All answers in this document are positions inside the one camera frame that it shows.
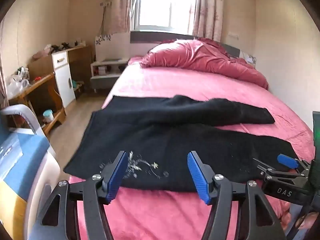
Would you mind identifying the pink cloth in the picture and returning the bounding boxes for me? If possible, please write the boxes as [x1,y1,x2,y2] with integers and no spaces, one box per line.
[32,49,52,61]

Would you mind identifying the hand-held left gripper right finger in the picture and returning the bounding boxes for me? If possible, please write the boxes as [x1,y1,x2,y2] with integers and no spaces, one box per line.
[187,151,288,240]

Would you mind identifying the white plastic bag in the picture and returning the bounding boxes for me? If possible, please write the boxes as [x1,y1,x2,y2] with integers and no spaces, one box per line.
[6,74,31,98]

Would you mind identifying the black pants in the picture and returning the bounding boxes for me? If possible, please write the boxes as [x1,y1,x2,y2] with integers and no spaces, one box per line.
[63,94,300,193]

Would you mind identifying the pink floral curtain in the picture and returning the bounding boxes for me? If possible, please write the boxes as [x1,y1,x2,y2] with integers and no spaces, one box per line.
[110,0,142,34]
[192,0,224,42]
[0,69,10,110]

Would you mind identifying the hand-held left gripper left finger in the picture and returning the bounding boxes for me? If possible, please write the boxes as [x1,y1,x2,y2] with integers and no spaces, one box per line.
[35,151,129,240]

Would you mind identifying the hanging cable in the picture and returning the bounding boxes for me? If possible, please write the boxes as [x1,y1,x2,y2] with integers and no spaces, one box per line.
[100,5,106,35]

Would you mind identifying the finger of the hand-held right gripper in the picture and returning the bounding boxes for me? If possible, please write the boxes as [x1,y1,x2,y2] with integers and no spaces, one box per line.
[277,154,312,178]
[252,158,304,180]

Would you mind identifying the window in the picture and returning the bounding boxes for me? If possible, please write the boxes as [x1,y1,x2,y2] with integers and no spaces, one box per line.
[134,0,200,32]

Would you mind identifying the grey chair frame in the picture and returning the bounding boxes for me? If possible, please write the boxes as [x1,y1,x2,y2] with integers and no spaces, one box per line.
[0,104,57,157]

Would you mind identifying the bed with pink sheet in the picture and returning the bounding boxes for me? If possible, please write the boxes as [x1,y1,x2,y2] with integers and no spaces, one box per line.
[69,56,316,240]

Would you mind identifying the person's right hand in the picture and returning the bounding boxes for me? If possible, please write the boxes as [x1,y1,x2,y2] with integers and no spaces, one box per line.
[299,212,320,232]

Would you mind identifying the black items on desk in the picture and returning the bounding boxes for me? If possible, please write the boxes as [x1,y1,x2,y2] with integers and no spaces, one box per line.
[51,42,71,52]

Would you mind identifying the pink duvet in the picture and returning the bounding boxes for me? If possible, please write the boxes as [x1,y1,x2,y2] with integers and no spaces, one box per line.
[140,37,270,90]

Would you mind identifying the teal cup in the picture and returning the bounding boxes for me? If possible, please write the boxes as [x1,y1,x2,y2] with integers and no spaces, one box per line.
[42,109,54,124]

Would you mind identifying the white cabinet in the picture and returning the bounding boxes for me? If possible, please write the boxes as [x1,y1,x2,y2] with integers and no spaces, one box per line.
[51,50,77,109]

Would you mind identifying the grey and white floral headboard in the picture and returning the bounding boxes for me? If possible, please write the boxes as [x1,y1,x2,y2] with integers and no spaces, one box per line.
[95,31,257,67]

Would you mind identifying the wooden desk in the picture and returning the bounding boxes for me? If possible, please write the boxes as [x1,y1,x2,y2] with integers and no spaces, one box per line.
[9,44,93,132]

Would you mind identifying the white nightstand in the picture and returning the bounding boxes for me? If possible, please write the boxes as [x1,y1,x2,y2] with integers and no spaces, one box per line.
[90,57,129,93]

